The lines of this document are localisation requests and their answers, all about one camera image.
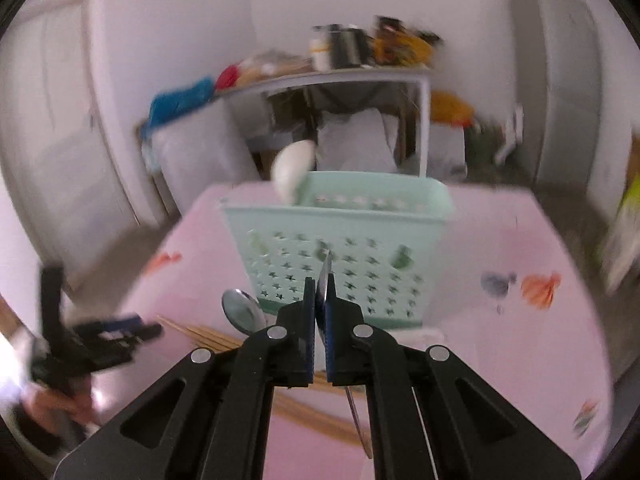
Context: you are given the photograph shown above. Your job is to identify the mint green utensil holder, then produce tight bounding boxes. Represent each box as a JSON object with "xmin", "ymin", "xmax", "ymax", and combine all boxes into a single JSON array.
[{"xmin": 222, "ymin": 171, "xmax": 454, "ymax": 330}]

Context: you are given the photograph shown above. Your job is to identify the white door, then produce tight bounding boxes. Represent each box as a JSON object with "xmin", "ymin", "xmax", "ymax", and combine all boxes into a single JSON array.
[{"xmin": 1, "ymin": 3, "xmax": 137, "ymax": 287}]

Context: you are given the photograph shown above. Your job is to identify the white plastic ladle spoon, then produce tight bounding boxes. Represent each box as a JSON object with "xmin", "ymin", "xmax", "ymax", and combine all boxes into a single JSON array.
[{"xmin": 270, "ymin": 140, "xmax": 316, "ymax": 205}]

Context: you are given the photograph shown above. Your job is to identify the orange snack packages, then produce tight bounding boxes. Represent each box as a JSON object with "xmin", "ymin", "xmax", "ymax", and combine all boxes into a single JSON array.
[{"xmin": 372, "ymin": 15, "xmax": 442, "ymax": 67}]

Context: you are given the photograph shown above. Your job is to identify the steel spoon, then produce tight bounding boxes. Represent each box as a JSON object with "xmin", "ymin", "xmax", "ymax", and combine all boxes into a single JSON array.
[
  {"xmin": 317, "ymin": 250, "xmax": 373, "ymax": 460},
  {"xmin": 221, "ymin": 288, "xmax": 267, "ymax": 336}
]

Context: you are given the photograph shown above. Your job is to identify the wooden chopstick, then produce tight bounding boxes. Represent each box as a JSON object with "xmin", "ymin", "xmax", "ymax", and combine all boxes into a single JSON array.
[
  {"xmin": 156, "ymin": 315, "xmax": 242, "ymax": 352},
  {"xmin": 186, "ymin": 327, "xmax": 242, "ymax": 352},
  {"xmin": 272, "ymin": 391, "xmax": 361, "ymax": 445}
]

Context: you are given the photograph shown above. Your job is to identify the white plastic bottle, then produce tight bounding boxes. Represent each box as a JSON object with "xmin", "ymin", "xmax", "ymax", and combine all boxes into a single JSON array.
[{"xmin": 309, "ymin": 25, "xmax": 332, "ymax": 72}]

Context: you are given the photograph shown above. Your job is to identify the silver refrigerator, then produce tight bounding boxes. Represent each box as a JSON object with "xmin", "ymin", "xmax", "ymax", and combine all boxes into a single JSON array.
[{"xmin": 509, "ymin": 0, "xmax": 602, "ymax": 192}]

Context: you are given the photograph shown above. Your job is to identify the red plastic bag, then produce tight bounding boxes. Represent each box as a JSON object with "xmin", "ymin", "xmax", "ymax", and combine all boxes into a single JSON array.
[{"xmin": 215, "ymin": 64, "xmax": 241, "ymax": 92}]

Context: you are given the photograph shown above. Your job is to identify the pink patterned tablecloth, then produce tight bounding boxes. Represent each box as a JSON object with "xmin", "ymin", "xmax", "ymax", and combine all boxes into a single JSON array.
[{"xmin": 122, "ymin": 182, "xmax": 613, "ymax": 474}]

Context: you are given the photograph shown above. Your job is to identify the white side table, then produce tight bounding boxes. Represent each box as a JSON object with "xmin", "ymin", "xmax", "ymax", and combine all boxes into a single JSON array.
[{"xmin": 214, "ymin": 65, "xmax": 434, "ymax": 179}]

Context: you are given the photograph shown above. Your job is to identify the blue plastic bag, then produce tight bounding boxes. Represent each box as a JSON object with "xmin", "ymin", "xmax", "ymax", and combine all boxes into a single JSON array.
[{"xmin": 140, "ymin": 77, "xmax": 215, "ymax": 141}]

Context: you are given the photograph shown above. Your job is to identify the steel spoon front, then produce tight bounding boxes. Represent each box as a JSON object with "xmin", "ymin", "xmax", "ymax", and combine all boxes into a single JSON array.
[{"xmin": 317, "ymin": 250, "xmax": 373, "ymax": 460}]

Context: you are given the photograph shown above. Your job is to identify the orange plastic bag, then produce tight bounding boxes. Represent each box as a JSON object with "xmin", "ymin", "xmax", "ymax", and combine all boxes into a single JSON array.
[{"xmin": 431, "ymin": 90, "xmax": 475, "ymax": 128}]

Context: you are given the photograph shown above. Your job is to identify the black thermos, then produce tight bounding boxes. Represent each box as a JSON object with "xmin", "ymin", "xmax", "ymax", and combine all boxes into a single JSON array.
[{"xmin": 328, "ymin": 24, "xmax": 349, "ymax": 70}]

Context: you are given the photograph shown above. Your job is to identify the white sack under table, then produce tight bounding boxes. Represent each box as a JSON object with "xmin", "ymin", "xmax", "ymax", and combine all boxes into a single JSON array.
[{"xmin": 316, "ymin": 108, "xmax": 399, "ymax": 174}]

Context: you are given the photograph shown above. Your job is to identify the white green rice bag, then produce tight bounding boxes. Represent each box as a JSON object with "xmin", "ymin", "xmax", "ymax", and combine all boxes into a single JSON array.
[{"xmin": 602, "ymin": 176, "xmax": 639, "ymax": 294}]

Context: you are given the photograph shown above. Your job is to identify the black electric kettle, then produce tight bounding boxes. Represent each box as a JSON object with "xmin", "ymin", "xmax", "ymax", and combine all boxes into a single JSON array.
[{"xmin": 346, "ymin": 26, "xmax": 373, "ymax": 66}]

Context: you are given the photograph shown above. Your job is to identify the person's left hand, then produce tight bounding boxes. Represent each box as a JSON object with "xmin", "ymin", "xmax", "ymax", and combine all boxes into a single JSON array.
[{"xmin": 21, "ymin": 377, "xmax": 98, "ymax": 436}]

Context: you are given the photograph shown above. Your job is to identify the large white sack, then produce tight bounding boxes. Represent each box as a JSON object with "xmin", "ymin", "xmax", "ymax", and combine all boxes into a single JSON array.
[{"xmin": 151, "ymin": 101, "xmax": 260, "ymax": 214}]

